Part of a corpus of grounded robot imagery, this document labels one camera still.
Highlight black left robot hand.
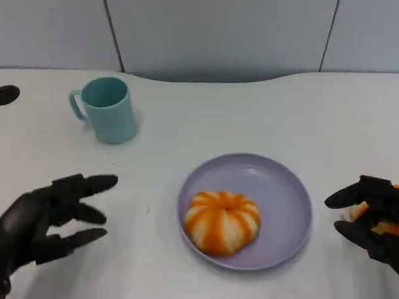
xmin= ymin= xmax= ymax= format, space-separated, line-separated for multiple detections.
xmin=0 ymin=172 xmax=123 ymax=289

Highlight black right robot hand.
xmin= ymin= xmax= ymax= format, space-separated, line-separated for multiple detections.
xmin=323 ymin=173 xmax=399 ymax=293

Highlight small orange white bread roll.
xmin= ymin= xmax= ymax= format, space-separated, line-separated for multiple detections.
xmin=347 ymin=183 xmax=399 ymax=240

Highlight large orange white bread roll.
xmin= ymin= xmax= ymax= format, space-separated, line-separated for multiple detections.
xmin=183 ymin=189 xmax=263 ymax=258

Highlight lilac plate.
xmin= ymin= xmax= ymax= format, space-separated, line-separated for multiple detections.
xmin=176 ymin=149 xmax=315 ymax=274

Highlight black table grommet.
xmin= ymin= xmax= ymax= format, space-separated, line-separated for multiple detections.
xmin=0 ymin=84 xmax=22 ymax=106

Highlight pale green mug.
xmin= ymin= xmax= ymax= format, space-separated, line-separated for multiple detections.
xmin=68 ymin=75 xmax=138 ymax=147

